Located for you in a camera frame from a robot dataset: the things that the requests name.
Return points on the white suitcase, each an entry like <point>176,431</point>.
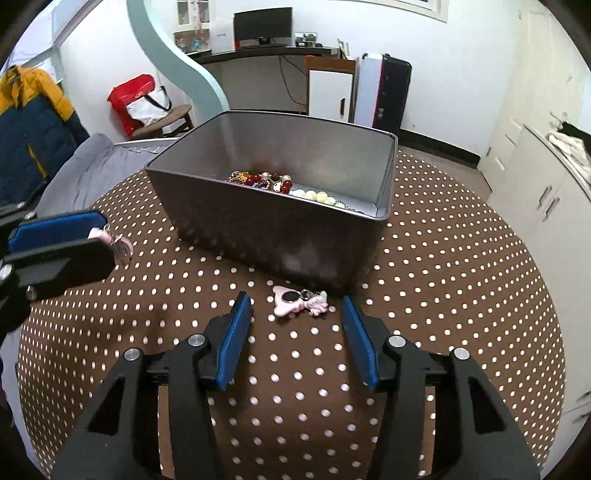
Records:
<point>369,87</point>

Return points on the white tote bag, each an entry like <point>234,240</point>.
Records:
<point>147,106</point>

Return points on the white cloth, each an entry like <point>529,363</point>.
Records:
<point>572,152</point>

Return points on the red bag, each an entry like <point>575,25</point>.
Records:
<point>131,92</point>

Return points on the dark desk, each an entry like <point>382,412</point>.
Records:
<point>258,50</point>

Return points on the black garment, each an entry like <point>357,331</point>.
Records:
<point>575,130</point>

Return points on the window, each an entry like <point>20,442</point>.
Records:
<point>436,7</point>

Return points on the black suitcase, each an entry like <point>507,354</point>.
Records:
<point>395,97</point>

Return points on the yellow and navy jacket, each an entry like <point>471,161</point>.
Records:
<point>32,134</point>

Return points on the brown polka-dot tablecloth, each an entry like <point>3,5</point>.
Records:
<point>438,300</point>

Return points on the white sideboard cabinet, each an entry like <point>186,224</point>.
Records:
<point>531,230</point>

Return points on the grey bedding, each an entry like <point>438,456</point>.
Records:
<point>92,170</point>

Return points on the small black desk device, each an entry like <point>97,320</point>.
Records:
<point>308,40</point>

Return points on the white box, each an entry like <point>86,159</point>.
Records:
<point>221,37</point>

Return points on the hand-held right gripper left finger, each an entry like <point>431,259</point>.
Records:
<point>233,341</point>

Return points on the black computer monitor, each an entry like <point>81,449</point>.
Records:
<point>263,25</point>

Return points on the glass-door cupboard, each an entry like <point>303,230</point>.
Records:
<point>194,11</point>

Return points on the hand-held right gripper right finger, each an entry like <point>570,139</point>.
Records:
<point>362,344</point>

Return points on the teal bunk bed frame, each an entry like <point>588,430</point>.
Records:
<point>184,69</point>

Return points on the pink tassel charm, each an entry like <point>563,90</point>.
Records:
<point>121,247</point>

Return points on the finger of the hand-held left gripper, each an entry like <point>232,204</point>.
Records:
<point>55,228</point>
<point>60,267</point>

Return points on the grey metal box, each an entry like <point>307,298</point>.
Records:
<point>258,240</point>

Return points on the white under-desk cabinet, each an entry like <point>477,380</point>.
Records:
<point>328,92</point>

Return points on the wooden chair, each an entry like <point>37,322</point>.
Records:
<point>178,113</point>

